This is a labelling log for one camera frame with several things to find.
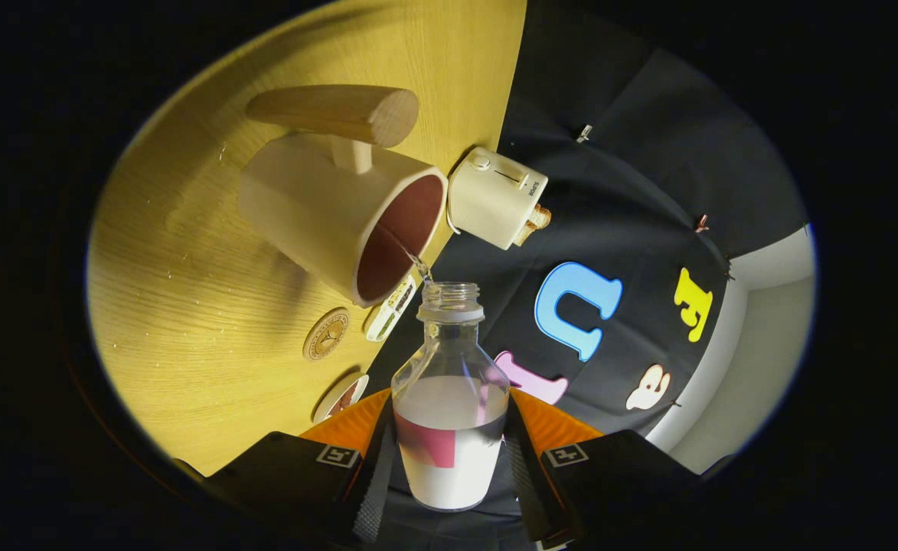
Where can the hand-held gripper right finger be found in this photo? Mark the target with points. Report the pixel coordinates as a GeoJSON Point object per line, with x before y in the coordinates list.
{"type": "Point", "coordinates": [525, 490]}

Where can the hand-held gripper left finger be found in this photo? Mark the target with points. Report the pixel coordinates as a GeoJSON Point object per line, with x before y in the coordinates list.
{"type": "Point", "coordinates": [372, 490]}

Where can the clear juice bottle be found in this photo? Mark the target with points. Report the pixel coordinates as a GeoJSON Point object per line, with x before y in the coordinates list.
{"type": "Point", "coordinates": [448, 467]}

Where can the round brown coaster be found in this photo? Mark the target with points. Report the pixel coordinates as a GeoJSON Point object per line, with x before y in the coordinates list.
{"type": "Point", "coordinates": [326, 334]}

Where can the white round plate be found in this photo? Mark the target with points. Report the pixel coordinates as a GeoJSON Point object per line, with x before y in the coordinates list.
{"type": "Point", "coordinates": [324, 409]}

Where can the red meat patty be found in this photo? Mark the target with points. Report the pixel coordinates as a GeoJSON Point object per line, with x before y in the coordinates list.
{"type": "Point", "coordinates": [344, 398]}

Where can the small white condiment dish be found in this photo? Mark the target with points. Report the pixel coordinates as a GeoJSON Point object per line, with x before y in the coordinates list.
{"type": "Point", "coordinates": [389, 312]}

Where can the wooden table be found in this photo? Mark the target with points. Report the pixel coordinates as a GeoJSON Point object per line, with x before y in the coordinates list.
{"type": "Point", "coordinates": [188, 344]}

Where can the toast slice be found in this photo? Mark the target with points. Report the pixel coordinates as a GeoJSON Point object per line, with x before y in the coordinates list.
{"type": "Point", "coordinates": [542, 217]}
{"type": "Point", "coordinates": [525, 233]}

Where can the cream toaster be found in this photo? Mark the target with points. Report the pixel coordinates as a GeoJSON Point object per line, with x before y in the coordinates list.
{"type": "Point", "coordinates": [491, 199]}

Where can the red cloth clip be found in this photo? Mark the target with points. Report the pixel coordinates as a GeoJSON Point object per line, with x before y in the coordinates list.
{"type": "Point", "coordinates": [701, 223]}

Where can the black backdrop cloth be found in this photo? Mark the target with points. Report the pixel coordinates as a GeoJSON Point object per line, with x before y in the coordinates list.
{"type": "Point", "coordinates": [648, 153]}

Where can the white cloth clip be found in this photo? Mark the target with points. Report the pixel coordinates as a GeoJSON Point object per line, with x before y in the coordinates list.
{"type": "Point", "coordinates": [584, 133]}

